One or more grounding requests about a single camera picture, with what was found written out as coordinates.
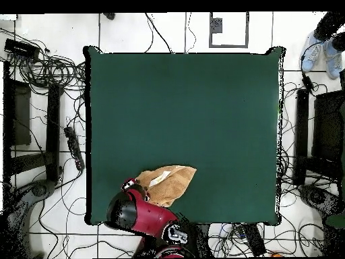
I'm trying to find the orange-tan terry towel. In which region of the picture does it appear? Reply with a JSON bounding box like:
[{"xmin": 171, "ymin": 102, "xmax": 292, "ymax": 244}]
[{"xmin": 134, "ymin": 165, "xmax": 197, "ymax": 208}]

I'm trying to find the dark green fabric item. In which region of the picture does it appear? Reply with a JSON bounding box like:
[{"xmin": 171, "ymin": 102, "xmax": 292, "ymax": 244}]
[{"xmin": 325, "ymin": 212, "xmax": 345, "ymax": 229}]

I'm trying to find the black power strip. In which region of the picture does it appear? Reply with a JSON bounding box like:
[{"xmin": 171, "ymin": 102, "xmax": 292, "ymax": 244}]
[
  {"xmin": 241, "ymin": 223, "xmax": 268, "ymax": 257},
  {"xmin": 63, "ymin": 125, "xmax": 86, "ymax": 172}
]

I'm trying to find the dark green table cloth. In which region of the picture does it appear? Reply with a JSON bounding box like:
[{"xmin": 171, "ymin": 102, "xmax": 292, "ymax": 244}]
[{"xmin": 84, "ymin": 45, "xmax": 286, "ymax": 227}]

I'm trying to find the grey wheeled base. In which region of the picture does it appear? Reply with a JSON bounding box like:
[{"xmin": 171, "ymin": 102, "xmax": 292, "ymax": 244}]
[
  {"xmin": 5, "ymin": 179, "xmax": 57, "ymax": 258},
  {"xmin": 297, "ymin": 184, "xmax": 345, "ymax": 217}
]

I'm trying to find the black electronics box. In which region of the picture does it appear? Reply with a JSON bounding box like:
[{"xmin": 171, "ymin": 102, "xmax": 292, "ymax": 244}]
[{"xmin": 3, "ymin": 38, "xmax": 41, "ymax": 59}]

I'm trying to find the grey floor outlet box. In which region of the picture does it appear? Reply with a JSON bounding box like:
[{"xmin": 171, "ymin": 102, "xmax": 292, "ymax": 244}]
[{"xmin": 210, "ymin": 17, "xmax": 224, "ymax": 34}]

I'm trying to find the person's right light shoe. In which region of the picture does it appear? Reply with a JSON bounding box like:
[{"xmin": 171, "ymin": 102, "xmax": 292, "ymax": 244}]
[{"xmin": 301, "ymin": 31, "xmax": 323, "ymax": 73}]

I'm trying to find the person's light shoe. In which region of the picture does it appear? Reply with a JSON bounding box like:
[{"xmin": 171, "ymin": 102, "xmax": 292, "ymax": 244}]
[
  {"xmin": 322, "ymin": 39, "xmax": 344, "ymax": 80},
  {"xmin": 301, "ymin": 31, "xmax": 323, "ymax": 73}
]

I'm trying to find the person's left light shoe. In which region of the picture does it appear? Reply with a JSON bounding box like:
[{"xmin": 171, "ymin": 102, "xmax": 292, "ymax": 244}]
[{"xmin": 322, "ymin": 39, "xmax": 344, "ymax": 80}]

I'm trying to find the person's right leg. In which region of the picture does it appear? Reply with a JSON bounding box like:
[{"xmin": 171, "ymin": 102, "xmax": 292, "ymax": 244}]
[{"xmin": 313, "ymin": 11, "xmax": 343, "ymax": 42}]

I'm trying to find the person's leg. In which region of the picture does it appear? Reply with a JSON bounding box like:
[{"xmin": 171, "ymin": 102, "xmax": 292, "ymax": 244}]
[
  {"xmin": 332, "ymin": 31, "xmax": 345, "ymax": 52},
  {"xmin": 313, "ymin": 11, "xmax": 343, "ymax": 42}
]

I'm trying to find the person's left leg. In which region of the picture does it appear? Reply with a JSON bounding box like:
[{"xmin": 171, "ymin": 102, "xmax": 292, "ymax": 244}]
[{"xmin": 332, "ymin": 31, "xmax": 345, "ymax": 52}]

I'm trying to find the black metal stand frame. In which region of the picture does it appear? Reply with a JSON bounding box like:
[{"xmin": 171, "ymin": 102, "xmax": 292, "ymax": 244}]
[
  {"xmin": 2, "ymin": 61, "xmax": 64, "ymax": 190},
  {"xmin": 292, "ymin": 69, "xmax": 345, "ymax": 187}
]

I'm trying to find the black cable tangle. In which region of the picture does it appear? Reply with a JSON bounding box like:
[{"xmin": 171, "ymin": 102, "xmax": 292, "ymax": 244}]
[{"xmin": 0, "ymin": 26, "xmax": 87, "ymax": 92}]

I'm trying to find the long black cable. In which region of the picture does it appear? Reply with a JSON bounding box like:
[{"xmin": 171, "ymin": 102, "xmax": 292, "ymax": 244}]
[{"xmin": 144, "ymin": 12, "xmax": 173, "ymax": 54}]

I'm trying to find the grey floor hatch frame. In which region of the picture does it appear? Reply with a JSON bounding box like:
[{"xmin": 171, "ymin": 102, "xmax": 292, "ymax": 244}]
[{"xmin": 208, "ymin": 11, "xmax": 249, "ymax": 49}]

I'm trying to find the black cable with adapter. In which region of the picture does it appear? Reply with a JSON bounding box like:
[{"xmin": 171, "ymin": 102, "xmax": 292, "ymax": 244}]
[{"xmin": 300, "ymin": 40, "xmax": 328, "ymax": 92}]

